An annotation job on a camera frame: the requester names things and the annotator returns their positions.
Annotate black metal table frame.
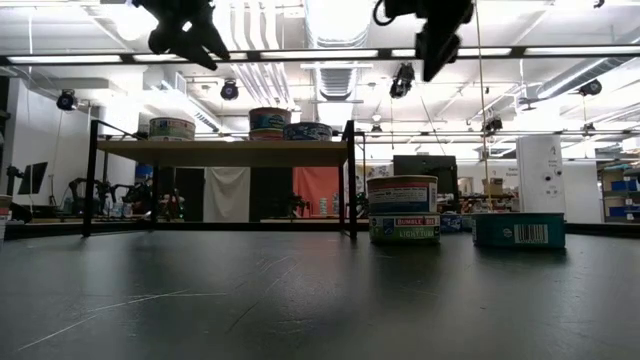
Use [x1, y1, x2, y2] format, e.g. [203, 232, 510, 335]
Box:
[3, 219, 640, 239]

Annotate background storage rack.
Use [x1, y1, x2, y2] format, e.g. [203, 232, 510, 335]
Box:
[597, 159, 640, 224]

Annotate blue label tuna can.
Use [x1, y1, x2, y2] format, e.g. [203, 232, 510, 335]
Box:
[439, 213, 464, 234]

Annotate gold-lid red-band tuna can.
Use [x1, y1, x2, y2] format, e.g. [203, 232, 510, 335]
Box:
[248, 128, 286, 143]

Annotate small black monitor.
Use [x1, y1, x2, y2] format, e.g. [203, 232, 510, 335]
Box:
[17, 160, 50, 196]

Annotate white column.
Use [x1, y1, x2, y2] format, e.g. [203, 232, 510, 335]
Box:
[516, 134, 565, 215]

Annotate wooden shelf black frame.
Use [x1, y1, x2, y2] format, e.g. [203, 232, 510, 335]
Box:
[82, 118, 362, 241]

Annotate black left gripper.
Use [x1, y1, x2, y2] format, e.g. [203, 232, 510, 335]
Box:
[132, 0, 232, 71]

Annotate navy label tuna can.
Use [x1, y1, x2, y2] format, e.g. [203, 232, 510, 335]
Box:
[283, 122, 334, 143]

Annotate red curtain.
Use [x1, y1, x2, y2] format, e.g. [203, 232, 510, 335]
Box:
[293, 166, 346, 216]

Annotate tall red blue label can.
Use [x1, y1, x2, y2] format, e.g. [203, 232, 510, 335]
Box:
[367, 174, 440, 216]
[248, 106, 293, 132]

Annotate thin hanging cable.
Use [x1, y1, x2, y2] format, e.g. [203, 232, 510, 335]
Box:
[473, 0, 489, 187]

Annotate silver ceiling air duct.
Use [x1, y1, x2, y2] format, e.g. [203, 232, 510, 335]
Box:
[303, 0, 374, 129]

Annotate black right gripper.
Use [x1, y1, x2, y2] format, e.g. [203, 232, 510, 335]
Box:
[384, 0, 475, 84]

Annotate teal tuna can with barcode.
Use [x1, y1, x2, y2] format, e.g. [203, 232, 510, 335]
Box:
[471, 211, 567, 250]

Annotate white curtain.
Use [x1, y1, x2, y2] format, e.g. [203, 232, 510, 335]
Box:
[203, 166, 251, 223]

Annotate large black monitor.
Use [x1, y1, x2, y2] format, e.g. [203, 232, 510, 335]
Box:
[392, 154, 459, 195]

